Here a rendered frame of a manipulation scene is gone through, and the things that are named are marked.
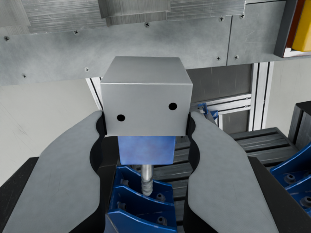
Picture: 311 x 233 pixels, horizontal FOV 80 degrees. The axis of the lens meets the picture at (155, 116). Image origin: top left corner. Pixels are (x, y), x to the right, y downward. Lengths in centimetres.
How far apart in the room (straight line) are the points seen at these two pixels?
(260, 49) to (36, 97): 125
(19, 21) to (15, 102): 125
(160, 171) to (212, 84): 62
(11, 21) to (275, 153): 47
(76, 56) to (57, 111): 109
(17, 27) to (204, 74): 81
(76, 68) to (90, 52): 3
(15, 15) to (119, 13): 9
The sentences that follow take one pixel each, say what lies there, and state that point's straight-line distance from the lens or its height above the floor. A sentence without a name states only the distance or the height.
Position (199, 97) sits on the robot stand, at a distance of 97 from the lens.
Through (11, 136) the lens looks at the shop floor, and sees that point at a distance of 164.
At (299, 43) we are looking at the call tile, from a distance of 28.
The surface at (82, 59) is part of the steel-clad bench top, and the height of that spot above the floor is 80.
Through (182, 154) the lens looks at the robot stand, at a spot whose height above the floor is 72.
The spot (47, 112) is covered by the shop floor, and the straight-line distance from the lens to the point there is 139.
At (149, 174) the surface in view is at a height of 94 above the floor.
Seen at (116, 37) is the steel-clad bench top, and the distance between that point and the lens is 26.
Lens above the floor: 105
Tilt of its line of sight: 58 degrees down
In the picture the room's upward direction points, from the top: 178 degrees clockwise
